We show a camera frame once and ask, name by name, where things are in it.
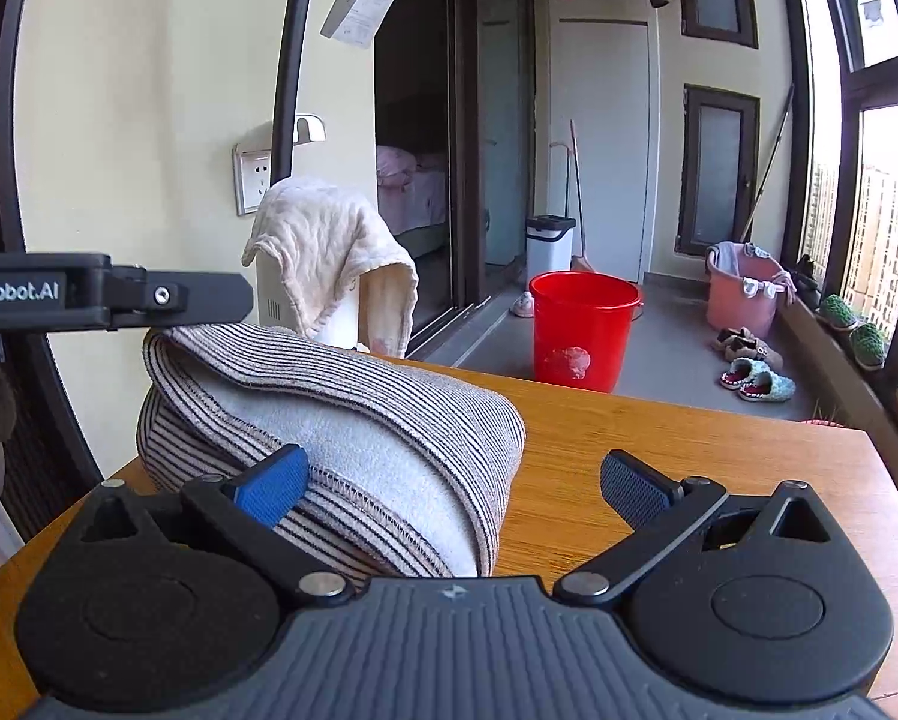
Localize grey striped knit garment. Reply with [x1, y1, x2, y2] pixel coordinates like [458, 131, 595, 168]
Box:
[136, 323, 527, 583]

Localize white floor washer vacuum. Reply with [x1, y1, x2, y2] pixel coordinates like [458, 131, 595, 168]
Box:
[255, 0, 325, 325]

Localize green slippers pair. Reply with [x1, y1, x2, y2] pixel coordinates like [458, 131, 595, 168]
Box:
[719, 358, 797, 403]

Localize slippers on floor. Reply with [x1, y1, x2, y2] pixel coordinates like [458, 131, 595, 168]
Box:
[712, 327, 784, 371]

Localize cream towel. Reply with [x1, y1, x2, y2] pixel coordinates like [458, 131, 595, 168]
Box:
[242, 177, 419, 358]

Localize red plastic bucket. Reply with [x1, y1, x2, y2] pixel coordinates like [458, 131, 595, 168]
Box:
[530, 271, 644, 394]

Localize pink laundry basket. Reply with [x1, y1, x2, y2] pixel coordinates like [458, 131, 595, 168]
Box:
[705, 241, 795, 337]

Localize green potted plant far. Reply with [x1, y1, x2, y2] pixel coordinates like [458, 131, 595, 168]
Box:
[816, 294, 860, 333]

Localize green potted plant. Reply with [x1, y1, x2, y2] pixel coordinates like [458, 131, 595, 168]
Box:
[816, 294, 860, 333]
[849, 322, 888, 372]

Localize green potted plant near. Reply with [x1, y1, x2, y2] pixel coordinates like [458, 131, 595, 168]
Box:
[849, 322, 888, 372]

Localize white pedal trash bin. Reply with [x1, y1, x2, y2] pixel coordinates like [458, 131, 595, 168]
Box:
[525, 215, 576, 281]

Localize pink bed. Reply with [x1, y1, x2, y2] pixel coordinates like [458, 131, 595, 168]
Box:
[376, 145, 449, 236]

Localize white paper tag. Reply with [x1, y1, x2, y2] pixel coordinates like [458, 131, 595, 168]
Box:
[320, 0, 395, 49]

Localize wall power socket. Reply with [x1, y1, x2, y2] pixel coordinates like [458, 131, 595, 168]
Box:
[232, 146, 271, 216]

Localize broom with red handle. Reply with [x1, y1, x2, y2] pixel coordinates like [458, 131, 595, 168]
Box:
[554, 119, 595, 273]

